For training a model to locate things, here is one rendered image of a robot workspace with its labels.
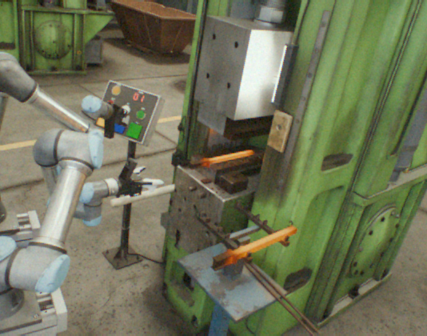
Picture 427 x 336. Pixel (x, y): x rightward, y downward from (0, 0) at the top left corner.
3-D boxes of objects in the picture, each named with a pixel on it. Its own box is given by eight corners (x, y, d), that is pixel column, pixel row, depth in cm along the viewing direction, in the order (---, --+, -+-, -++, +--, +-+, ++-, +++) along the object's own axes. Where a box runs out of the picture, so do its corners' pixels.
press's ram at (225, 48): (246, 127, 180) (266, 34, 162) (193, 98, 204) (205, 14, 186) (305, 118, 206) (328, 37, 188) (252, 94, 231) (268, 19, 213)
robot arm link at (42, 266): (13, 290, 126) (69, 139, 150) (61, 298, 126) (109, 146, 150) (-1, 282, 115) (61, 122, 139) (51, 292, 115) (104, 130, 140)
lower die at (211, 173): (213, 183, 204) (217, 168, 200) (189, 166, 217) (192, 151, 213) (270, 168, 230) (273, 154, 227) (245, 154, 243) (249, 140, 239)
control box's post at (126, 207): (121, 259, 279) (133, 109, 231) (118, 256, 281) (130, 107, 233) (126, 258, 281) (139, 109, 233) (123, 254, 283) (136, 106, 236)
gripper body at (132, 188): (133, 186, 186) (109, 192, 179) (135, 170, 182) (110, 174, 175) (142, 194, 181) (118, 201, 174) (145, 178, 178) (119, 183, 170)
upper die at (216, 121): (222, 135, 192) (226, 117, 188) (197, 120, 205) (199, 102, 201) (281, 126, 219) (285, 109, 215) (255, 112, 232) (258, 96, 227)
